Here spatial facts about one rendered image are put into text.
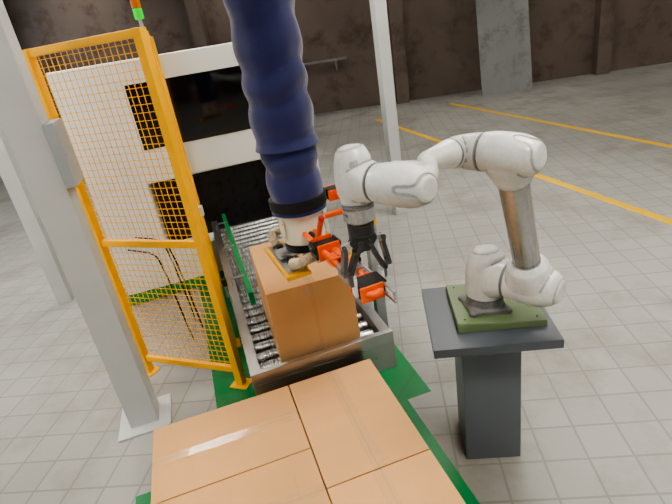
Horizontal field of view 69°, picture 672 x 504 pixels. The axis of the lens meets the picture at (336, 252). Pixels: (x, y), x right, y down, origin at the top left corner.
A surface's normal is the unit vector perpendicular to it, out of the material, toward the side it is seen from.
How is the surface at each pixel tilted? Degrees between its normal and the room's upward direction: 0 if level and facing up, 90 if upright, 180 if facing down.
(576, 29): 90
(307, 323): 90
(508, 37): 77
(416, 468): 0
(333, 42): 90
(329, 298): 90
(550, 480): 0
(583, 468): 0
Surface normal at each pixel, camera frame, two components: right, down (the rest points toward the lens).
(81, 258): 0.30, 0.36
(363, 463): -0.15, -0.90
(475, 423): -0.06, 0.43
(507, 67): -0.09, 0.21
